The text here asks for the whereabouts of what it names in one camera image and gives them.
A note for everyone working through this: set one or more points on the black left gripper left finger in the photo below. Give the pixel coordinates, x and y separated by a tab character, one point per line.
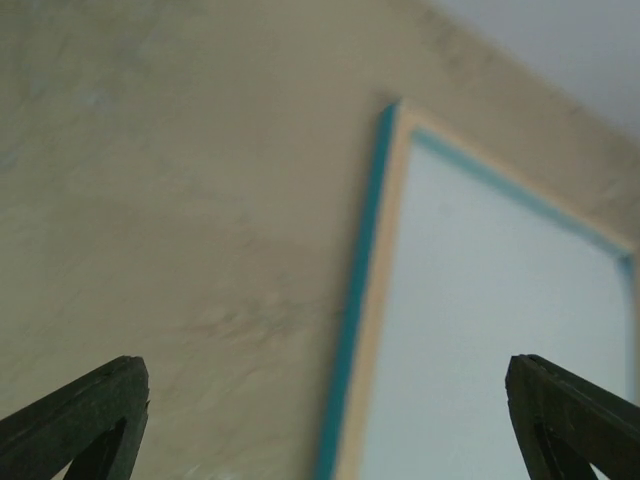
92	427

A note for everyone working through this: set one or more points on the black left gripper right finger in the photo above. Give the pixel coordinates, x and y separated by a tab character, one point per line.
567	427

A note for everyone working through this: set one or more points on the sunflower photo print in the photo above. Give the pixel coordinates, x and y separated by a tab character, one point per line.
477	279

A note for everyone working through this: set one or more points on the teal wooden picture frame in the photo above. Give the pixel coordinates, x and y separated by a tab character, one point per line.
402	127

